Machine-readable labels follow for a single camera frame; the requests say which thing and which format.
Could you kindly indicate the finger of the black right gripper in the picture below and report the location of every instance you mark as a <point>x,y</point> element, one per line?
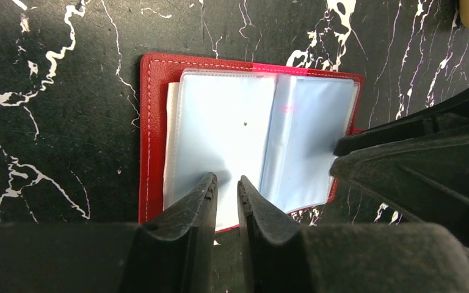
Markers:
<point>426,178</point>
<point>450,114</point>

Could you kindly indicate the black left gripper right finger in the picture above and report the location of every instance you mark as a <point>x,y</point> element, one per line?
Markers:
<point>281,255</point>

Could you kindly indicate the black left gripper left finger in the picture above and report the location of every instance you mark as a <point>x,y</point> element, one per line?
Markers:
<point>171,253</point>

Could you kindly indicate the red leather card holder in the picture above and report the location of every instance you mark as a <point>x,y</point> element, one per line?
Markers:
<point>274,124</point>

